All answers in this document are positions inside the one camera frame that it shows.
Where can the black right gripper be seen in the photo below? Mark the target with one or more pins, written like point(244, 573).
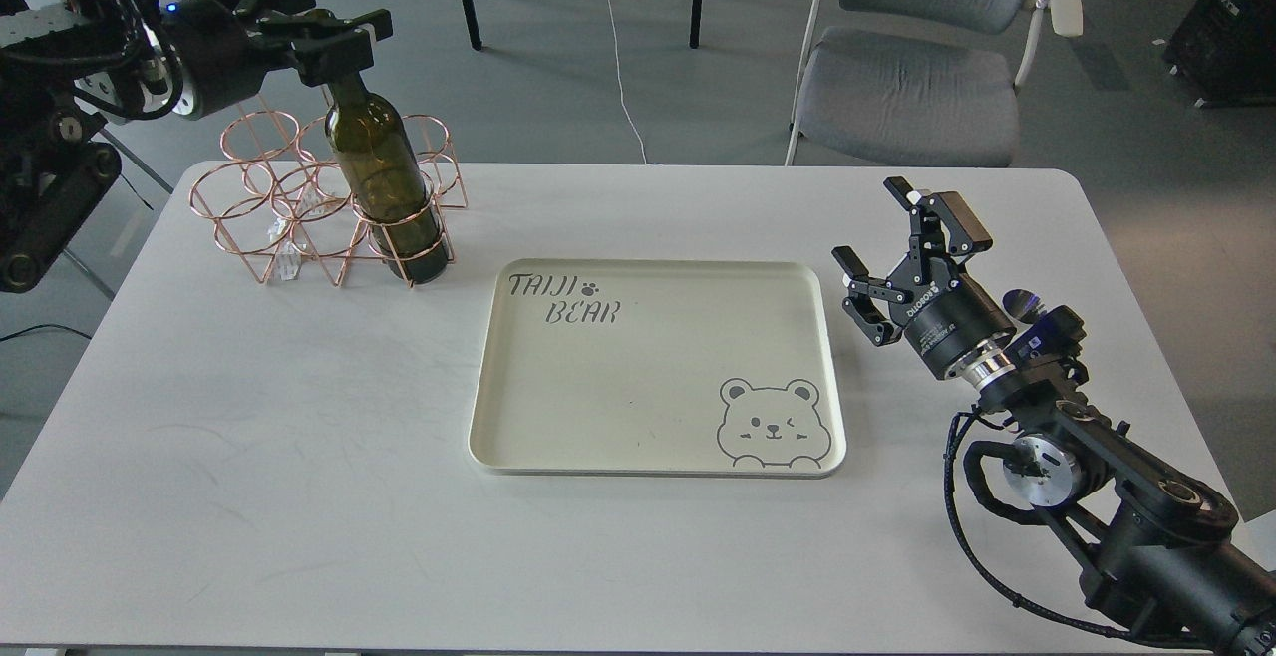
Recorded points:
point(954, 315)

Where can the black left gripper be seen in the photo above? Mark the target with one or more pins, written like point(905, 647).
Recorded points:
point(226, 48)

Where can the dark green wine bottle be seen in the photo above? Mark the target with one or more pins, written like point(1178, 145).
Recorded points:
point(370, 145)

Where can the steel double jigger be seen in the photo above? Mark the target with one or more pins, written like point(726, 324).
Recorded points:
point(1024, 306)

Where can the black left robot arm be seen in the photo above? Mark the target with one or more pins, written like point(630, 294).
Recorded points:
point(72, 67)

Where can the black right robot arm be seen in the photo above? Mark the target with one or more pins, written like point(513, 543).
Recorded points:
point(1153, 544)

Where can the grey office chair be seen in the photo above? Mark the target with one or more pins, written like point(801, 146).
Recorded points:
point(898, 100)

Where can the cream bear print tray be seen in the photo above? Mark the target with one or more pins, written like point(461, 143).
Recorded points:
point(658, 367)

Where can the black equipment case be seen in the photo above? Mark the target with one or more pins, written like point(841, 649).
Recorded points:
point(1224, 50)

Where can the copper wire bottle rack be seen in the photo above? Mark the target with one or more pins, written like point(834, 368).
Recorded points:
point(296, 205)

